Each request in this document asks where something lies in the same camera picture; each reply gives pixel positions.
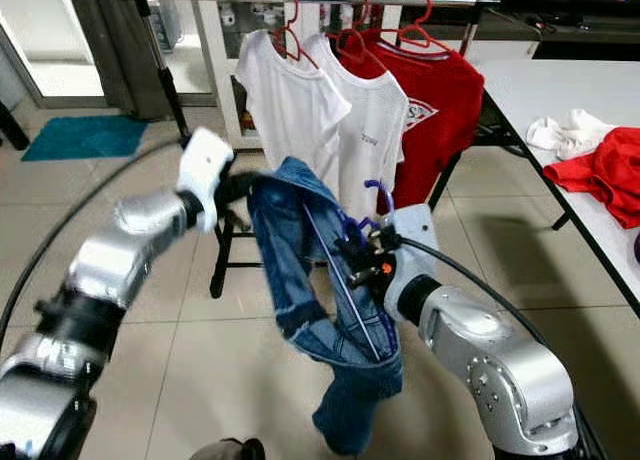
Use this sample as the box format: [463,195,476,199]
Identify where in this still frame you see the purple clothes hanger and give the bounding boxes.
[303,177,401,361]

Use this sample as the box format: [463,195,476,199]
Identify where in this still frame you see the blue denim jeans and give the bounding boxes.
[245,157,408,457]

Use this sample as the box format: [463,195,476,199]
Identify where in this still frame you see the red clothes hanger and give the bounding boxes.
[382,0,458,56]
[273,0,323,71]
[333,0,378,67]

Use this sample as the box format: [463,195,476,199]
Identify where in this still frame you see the plain white t-shirt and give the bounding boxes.
[235,30,354,181]

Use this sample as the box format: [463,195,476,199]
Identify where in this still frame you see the white t-shirt with print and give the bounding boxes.
[305,32,413,218]

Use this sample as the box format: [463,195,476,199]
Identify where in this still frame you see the white glass-door cabinet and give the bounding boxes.
[190,0,496,141]

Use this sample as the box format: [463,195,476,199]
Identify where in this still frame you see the red t-shirt with print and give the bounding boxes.
[340,25,488,218]

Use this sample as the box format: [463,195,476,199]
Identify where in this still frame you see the teal floor mat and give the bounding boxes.
[20,115,153,164]

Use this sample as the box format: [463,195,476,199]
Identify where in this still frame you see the grey curtain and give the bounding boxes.
[65,0,168,123]

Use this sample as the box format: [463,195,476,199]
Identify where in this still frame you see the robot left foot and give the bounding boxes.
[190,437,268,460]

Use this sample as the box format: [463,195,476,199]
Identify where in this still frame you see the cream trousers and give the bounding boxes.
[525,108,618,163]

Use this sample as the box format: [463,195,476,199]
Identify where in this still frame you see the black desk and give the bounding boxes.
[0,100,31,151]

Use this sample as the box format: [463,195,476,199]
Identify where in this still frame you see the red garment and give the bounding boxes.
[543,127,640,231]

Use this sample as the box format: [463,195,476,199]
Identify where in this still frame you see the white-framed glass door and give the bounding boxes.
[0,0,101,109]

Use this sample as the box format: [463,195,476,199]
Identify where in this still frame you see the large white table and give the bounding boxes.
[473,58,640,318]

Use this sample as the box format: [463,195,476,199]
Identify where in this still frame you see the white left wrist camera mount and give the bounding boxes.
[177,127,238,234]

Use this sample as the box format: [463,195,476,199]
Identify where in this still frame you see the pale grey right wrist camera mount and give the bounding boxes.
[382,204,443,296]

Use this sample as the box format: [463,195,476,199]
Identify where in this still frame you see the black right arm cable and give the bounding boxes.
[398,233,609,460]

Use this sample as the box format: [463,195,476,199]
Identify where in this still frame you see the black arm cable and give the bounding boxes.
[398,233,609,460]
[0,135,196,341]

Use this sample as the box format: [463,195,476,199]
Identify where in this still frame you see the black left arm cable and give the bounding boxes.
[0,135,196,341]

